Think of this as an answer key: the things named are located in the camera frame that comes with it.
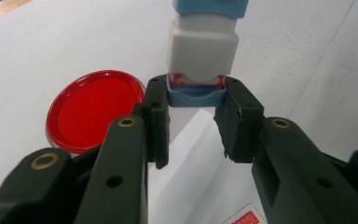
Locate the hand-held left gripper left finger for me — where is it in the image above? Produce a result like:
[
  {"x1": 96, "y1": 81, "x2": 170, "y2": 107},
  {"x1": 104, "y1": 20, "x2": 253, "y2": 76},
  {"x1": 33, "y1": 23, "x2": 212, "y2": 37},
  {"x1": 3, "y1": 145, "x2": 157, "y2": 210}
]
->
[{"x1": 74, "y1": 74, "x2": 172, "y2": 224}]

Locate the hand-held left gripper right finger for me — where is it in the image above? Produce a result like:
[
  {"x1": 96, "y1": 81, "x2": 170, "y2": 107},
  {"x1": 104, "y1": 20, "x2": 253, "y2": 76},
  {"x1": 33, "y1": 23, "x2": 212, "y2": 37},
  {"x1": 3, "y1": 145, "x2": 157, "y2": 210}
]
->
[{"x1": 213, "y1": 76, "x2": 358, "y2": 224}]

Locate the round red ink pad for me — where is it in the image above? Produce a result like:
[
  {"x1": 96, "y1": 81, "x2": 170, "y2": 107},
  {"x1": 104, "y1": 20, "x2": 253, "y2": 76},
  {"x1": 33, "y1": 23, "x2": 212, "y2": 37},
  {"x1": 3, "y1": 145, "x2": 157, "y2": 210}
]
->
[{"x1": 45, "y1": 69, "x2": 146, "y2": 155}]

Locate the white paper sheet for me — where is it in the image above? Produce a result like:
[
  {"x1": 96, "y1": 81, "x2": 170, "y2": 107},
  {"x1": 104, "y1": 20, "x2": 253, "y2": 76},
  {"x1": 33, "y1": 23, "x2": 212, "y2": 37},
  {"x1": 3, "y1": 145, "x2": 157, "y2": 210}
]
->
[{"x1": 146, "y1": 107, "x2": 269, "y2": 224}]

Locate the blue stamp cap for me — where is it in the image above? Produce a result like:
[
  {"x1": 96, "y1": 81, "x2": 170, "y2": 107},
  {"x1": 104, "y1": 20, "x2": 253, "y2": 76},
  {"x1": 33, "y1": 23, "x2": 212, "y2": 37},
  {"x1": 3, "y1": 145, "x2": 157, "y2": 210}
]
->
[{"x1": 166, "y1": 74, "x2": 227, "y2": 108}]

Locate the white stamp with blue top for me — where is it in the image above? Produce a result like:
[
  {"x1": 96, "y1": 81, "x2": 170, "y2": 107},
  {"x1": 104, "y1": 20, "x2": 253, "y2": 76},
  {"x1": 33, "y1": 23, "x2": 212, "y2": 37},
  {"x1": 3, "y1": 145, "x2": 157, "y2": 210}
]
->
[{"x1": 166, "y1": 0, "x2": 250, "y2": 87}]

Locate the white table cover board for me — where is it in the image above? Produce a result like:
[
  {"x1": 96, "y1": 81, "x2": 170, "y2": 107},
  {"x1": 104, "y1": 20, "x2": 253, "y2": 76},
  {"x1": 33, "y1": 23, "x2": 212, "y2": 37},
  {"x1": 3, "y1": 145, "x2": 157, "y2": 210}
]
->
[{"x1": 0, "y1": 0, "x2": 358, "y2": 206}]

